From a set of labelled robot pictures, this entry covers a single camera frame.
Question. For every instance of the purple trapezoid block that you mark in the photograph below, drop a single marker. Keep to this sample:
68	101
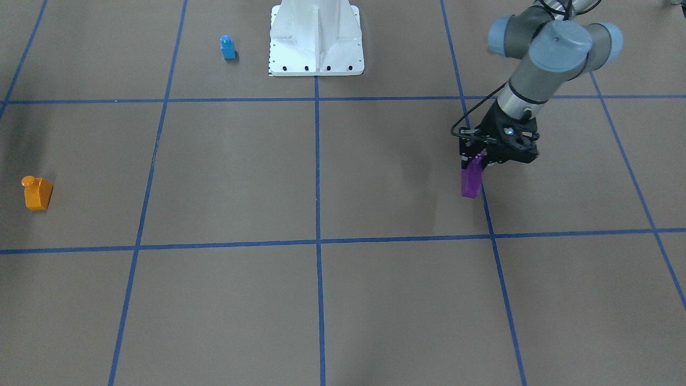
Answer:
471	175

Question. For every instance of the white pedestal column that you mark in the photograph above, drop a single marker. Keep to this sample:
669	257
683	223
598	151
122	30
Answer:
315	26

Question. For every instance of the small blue block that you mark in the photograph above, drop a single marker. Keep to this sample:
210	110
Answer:
227	48

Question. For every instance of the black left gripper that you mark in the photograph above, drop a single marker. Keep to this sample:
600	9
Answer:
488	128

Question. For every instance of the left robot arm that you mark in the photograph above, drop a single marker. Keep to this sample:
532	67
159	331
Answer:
551	48

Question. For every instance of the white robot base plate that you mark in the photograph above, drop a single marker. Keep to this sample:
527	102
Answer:
288	58

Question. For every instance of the orange trapezoid block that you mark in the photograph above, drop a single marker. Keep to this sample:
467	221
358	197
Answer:
37	193

